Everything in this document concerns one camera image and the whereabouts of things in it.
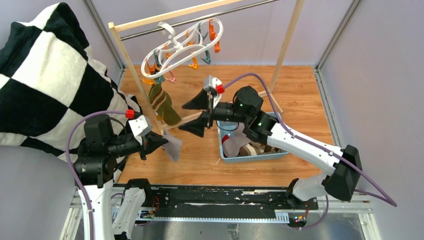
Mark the teal clothes peg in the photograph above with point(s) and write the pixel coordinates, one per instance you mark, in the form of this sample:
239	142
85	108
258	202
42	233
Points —
207	58

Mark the light blue plastic basket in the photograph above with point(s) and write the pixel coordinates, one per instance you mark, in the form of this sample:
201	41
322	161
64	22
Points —
225	130

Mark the orange clothes peg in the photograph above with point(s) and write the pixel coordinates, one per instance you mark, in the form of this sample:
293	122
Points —
217	47
211	30

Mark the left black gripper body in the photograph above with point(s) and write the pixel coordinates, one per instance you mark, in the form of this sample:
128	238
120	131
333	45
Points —
144	147

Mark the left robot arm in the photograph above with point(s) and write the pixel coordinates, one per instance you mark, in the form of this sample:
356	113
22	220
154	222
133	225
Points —
94	173

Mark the white round clip hanger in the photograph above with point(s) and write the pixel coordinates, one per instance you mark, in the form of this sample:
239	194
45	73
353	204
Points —
180	48

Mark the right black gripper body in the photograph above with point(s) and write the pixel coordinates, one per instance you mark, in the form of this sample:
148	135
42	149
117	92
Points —
223	111

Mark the green striped sock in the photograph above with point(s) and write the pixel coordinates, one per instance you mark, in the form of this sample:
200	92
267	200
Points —
162	104

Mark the black white checkered blanket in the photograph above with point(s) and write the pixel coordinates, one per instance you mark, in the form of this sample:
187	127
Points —
49	81

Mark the pink clothes peg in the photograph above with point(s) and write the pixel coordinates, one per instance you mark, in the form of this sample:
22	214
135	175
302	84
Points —
171	78

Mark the grey sock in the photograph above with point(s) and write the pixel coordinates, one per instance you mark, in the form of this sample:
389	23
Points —
173	147
231	146

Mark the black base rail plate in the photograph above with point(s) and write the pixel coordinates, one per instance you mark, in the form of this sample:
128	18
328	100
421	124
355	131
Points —
211	203

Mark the wooden clothes rack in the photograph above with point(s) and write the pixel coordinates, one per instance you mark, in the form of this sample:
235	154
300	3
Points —
148	25

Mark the yellow clothes peg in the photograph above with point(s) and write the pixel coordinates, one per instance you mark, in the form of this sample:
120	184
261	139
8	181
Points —
194	65

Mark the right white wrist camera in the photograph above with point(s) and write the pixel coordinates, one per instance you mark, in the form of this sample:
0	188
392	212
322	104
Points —
214	86

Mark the brown striped sock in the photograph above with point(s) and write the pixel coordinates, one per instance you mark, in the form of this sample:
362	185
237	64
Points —
250	150

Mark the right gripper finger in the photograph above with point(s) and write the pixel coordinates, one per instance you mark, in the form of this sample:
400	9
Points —
199	102
196	126

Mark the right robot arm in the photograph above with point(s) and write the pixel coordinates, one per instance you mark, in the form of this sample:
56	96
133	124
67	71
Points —
339	166

